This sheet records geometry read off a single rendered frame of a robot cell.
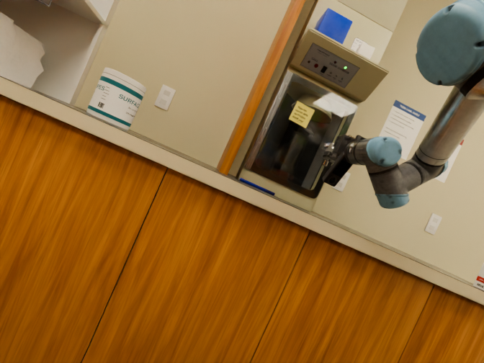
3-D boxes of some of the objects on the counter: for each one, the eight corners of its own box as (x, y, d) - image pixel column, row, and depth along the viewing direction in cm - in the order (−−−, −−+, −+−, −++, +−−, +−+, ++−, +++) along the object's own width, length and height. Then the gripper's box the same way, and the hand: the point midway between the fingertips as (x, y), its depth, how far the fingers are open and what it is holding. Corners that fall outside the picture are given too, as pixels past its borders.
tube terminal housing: (232, 176, 131) (299, 24, 130) (292, 202, 135) (359, 56, 134) (237, 178, 106) (321, -9, 105) (311, 212, 111) (393, 32, 109)
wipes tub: (95, 116, 94) (113, 75, 93) (132, 132, 95) (150, 92, 95) (77, 109, 81) (98, 61, 80) (121, 128, 82) (141, 81, 82)
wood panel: (216, 168, 145) (328, -84, 142) (221, 170, 145) (333, -82, 142) (219, 171, 96) (390, -211, 94) (227, 175, 97) (397, -206, 94)
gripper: (378, 144, 85) (344, 148, 106) (350, 130, 83) (321, 136, 105) (366, 170, 85) (335, 168, 106) (338, 156, 84) (312, 157, 105)
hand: (327, 159), depth 104 cm, fingers closed, pressing on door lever
